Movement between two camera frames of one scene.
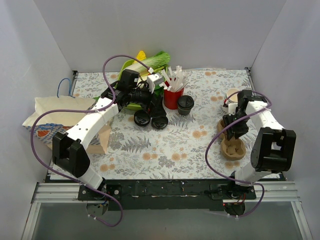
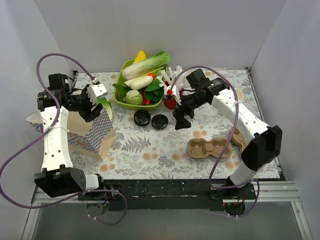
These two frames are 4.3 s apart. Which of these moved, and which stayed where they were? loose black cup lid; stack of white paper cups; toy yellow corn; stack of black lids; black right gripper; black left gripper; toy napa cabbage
Moved: black right gripper; black left gripper; stack of white paper cups
Stayed: stack of black lids; toy napa cabbage; loose black cup lid; toy yellow corn
